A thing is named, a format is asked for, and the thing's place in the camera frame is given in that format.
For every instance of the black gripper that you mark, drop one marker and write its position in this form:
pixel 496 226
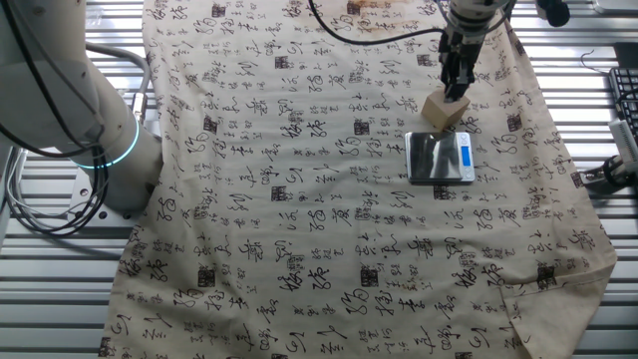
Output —
pixel 463 52

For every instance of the tan wooden block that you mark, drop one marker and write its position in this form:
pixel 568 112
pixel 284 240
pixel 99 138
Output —
pixel 443 112

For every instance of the silver digital pocket scale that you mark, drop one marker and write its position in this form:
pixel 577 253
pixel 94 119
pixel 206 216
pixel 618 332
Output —
pixel 438 157

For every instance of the wrist camera on grey bracket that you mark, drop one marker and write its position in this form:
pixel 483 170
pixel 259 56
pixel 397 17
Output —
pixel 553 12

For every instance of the black camera clamp mount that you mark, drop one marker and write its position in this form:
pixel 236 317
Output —
pixel 610 172

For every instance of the black computer keyboard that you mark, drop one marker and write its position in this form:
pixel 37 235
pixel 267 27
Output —
pixel 625 95

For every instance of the silver exterior camera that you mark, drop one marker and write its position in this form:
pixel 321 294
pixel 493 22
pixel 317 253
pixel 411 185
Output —
pixel 623 137

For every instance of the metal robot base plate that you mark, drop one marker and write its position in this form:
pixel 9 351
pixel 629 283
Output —
pixel 107 215

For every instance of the beige calligraphy print cloth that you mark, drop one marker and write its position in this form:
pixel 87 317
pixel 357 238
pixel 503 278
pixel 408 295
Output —
pixel 299 199

